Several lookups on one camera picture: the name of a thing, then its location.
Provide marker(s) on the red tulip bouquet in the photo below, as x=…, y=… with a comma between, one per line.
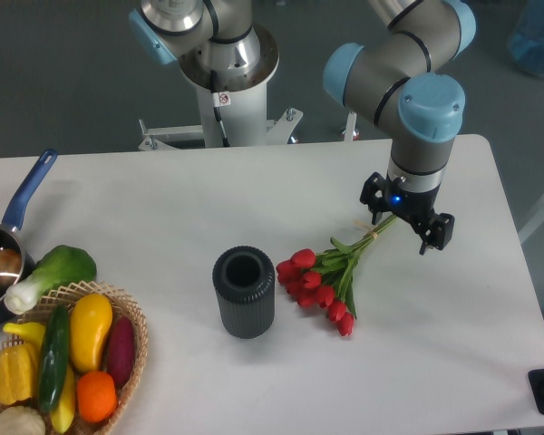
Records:
x=326, y=279

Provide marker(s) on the yellow bell pepper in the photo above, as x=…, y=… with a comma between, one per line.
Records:
x=18, y=373

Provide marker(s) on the blue handled saucepan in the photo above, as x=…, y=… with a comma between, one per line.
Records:
x=15, y=263

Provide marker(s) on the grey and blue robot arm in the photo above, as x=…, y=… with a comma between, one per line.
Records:
x=397, y=87

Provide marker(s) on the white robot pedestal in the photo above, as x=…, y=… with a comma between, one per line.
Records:
x=230, y=81

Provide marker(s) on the orange fruit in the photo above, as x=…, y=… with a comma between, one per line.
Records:
x=96, y=396

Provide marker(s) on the yellow banana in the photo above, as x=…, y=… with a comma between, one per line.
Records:
x=63, y=415

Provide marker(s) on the green cucumber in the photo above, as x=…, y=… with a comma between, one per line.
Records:
x=53, y=359

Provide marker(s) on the green bok choy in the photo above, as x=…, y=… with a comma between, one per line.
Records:
x=62, y=265

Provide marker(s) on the dark grey ribbed vase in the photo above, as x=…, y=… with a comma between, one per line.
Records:
x=244, y=283

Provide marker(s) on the blue translucent container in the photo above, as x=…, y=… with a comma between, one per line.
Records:
x=526, y=42

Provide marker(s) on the purple sweet potato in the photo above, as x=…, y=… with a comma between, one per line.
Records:
x=121, y=352

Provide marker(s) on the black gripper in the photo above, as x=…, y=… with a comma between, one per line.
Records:
x=417, y=209

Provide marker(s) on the white garlic bulb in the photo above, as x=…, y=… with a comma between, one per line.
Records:
x=21, y=420

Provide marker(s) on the yellow squash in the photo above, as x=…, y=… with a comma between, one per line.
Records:
x=90, y=324

